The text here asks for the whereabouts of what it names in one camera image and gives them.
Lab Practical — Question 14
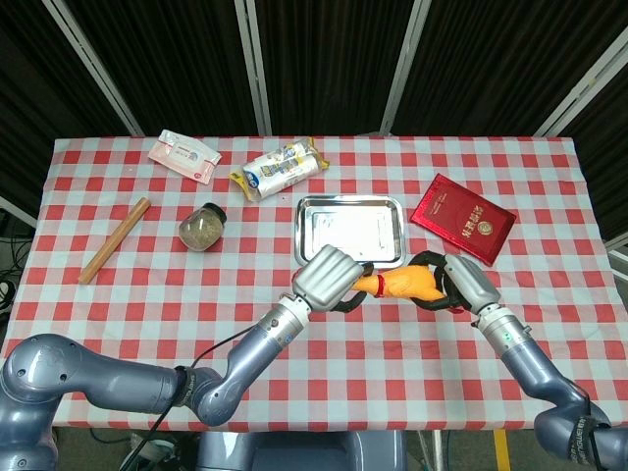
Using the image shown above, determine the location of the glass jar with black lid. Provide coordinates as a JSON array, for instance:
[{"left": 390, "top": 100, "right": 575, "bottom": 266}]
[{"left": 178, "top": 202, "right": 228, "bottom": 252}]

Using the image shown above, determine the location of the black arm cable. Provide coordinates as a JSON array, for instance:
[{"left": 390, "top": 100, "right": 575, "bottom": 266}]
[{"left": 125, "top": 326, "right": 269, "bottom": 471}]

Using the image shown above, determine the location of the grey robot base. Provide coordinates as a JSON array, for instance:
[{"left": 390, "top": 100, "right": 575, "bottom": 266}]
[{"left": 195, "top": 430, "right": 408, "bottom": 471}]

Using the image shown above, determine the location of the red certificate booklet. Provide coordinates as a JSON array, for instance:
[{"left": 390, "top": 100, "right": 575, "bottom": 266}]
[{"left": 409, "top": 173, "right": 518, "bottom": 268}]

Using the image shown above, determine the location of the red white checkered tablecloth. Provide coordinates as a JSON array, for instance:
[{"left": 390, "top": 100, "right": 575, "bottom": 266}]
[{"left": 9, "top": 134, "right": 628, "bottom": 433}]

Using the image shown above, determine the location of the black pleated partition panel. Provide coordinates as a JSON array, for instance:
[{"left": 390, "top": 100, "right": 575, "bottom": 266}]
[
  {"left": 0, "top": 0, "right": 131, "bottom": 232},
  {"left": 553, "top": 73, "right": 628, "bottom": 246},
  {"left": 392, "top": 0, "right": 628, "bottom": 136},
  {"left": 254, "top": 0, "right": 418, "bottom": 136},
  {"left": 63, "top": 0, "right": 261, "bottom": 137}
]

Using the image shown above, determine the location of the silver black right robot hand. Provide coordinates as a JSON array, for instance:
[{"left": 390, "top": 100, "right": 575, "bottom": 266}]
[{"left": 410, "top": 249, "right": 502, "bottom": 315}]

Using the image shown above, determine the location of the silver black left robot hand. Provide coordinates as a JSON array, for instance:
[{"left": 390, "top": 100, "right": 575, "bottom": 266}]
[{"left": 291, "top": 243, "right": 375, "bottom": 315}]

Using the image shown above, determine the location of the wooden rolling pin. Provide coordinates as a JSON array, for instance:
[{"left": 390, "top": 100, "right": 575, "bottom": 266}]
[{"left": 77, "top": 196, "right": 152, "bottom": 286}]

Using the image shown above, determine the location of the rectangular metal tray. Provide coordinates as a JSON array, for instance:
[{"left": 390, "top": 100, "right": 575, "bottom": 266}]
[{"left": 293, "top": 194, "right": 408, "bottom": 270}]

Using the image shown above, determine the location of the pale plastic bucket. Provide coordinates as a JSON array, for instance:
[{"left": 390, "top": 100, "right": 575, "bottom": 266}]
[{"left": 119, "top": 434, "right": 178, "bottom": 471}]

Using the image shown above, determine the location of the pink white wet wipes pack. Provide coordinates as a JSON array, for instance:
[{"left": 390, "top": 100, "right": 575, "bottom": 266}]
[{"left": 147, "top": 129, "right": 223, "bottom": 185}]

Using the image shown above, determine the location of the yellow rubber chicken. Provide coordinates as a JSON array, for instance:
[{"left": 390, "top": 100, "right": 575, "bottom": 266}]
[{"left": 352, "top": 264, "right": 445, "bottom": 301}]

